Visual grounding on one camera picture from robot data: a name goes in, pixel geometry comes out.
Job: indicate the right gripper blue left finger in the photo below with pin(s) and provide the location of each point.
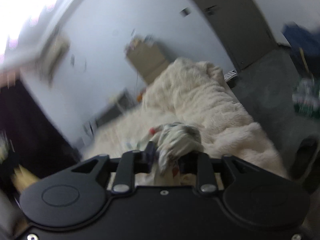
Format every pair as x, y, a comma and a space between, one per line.
130, 164

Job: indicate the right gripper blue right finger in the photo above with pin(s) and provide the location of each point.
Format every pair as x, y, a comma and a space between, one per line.
199, 164

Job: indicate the white cartoon print garment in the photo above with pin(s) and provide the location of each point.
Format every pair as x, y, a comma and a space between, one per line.
163, 145

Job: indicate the dark folding desk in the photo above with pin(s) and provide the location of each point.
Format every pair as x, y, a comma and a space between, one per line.
119, 104

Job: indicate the orange object on floor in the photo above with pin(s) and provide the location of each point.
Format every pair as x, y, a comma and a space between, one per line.
139, 97

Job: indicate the cream fluffy blanket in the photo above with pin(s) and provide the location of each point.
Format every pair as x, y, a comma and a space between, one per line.
193, 93

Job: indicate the brown cardboard box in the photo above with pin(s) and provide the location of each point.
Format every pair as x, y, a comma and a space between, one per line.
146, 57

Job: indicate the black curtain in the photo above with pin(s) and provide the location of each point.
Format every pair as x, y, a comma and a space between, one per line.
35, 144

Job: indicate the grey door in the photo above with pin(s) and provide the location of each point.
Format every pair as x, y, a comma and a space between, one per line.
241, 29

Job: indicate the blue cloth on chair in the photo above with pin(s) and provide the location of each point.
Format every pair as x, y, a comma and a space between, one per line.
304, 46

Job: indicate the white wall air conditioner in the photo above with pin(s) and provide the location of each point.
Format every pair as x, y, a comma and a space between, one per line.
51, 56

